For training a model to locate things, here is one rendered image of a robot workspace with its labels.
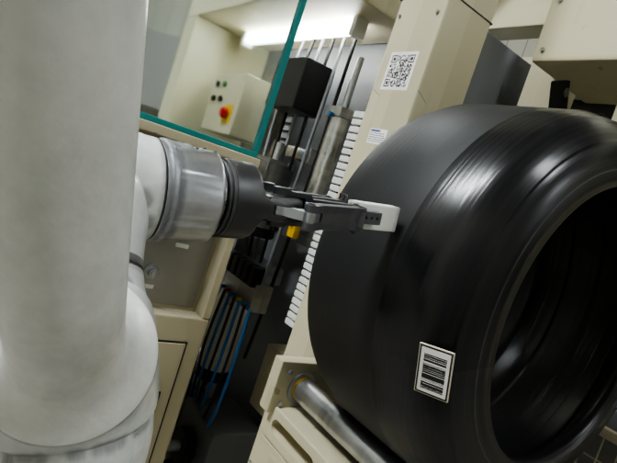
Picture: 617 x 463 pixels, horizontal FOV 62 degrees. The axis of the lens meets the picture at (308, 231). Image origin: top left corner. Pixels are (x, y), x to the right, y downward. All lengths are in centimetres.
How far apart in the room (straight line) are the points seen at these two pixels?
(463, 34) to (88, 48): 93
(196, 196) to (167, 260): 71
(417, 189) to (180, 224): 32
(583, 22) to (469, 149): 57
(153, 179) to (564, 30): 94
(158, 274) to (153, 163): 70
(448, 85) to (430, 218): 47
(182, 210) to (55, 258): 23
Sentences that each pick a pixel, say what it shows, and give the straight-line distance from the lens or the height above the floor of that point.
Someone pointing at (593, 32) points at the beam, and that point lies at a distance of 116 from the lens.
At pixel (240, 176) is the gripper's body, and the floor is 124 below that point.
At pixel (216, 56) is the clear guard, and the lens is 109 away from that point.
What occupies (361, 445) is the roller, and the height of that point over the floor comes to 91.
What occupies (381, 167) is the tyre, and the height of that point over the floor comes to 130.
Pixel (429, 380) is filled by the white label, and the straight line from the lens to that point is 61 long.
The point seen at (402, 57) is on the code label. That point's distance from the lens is 105.
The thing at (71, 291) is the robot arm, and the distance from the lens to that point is 22.
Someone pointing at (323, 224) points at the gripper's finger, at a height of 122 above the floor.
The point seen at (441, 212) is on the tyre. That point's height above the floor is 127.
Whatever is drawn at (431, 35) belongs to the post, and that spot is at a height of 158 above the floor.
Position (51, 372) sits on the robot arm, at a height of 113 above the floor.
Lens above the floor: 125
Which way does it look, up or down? 5 degrees down
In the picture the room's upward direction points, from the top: 18 degrees clockwise
